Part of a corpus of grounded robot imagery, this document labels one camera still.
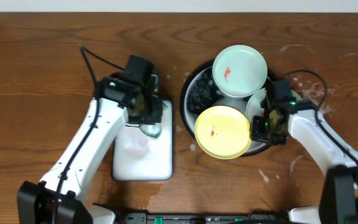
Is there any light green plate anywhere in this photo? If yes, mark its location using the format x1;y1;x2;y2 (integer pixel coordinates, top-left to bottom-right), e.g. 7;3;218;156
212;45;268;98
246;87;303;123

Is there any green and yellow sponge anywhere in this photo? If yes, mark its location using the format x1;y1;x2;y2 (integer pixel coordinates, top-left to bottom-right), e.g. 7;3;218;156
139;101;167;139

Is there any yellow plate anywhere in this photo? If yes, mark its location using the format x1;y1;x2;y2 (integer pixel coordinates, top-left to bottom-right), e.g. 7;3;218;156
195;106;252;159

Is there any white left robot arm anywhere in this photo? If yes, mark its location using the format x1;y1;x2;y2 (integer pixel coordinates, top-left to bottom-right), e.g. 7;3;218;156
17;73;163;223

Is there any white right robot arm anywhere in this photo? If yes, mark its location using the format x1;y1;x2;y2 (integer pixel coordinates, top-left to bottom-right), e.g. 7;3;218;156
251;98;358;223

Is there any black rectangular soapy tray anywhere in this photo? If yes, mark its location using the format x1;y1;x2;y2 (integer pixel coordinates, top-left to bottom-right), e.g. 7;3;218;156
112;100;173;181

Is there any round black metal tray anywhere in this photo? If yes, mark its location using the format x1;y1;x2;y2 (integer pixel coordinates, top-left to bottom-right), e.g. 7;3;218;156
179;58;280;157

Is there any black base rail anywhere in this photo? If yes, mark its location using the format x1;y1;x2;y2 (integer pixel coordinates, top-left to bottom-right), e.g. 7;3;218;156
114;212;289;224

